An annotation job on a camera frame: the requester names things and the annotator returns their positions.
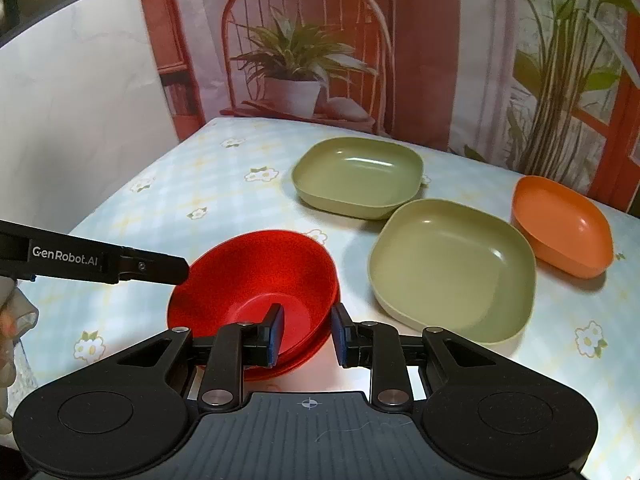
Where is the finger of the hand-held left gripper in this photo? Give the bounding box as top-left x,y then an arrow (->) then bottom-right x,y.
118,246 -> 192,287

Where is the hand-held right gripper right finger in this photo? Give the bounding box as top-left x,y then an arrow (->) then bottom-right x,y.
330,302 -> 501,412

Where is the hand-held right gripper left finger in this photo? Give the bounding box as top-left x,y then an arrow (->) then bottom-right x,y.
116,303 -> 286,413

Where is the red bowl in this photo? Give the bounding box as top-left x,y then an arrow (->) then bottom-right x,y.
244,305 -> 347,382
166,229 -> 342,369

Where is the person's left hand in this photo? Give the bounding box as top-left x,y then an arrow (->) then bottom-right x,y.
0,280 -> 40,423

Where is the green square plate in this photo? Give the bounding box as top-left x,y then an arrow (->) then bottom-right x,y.
291,136 -> 426,222
368,198 -> 538,346

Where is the white board panel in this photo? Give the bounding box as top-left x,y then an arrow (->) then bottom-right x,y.
0,0 -> 182,242

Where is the orange bowl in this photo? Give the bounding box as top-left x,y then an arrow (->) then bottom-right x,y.
510,175 -> 615,280

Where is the printed backdrop cloth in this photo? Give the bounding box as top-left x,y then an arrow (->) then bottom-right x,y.
134,0 -> 640,217

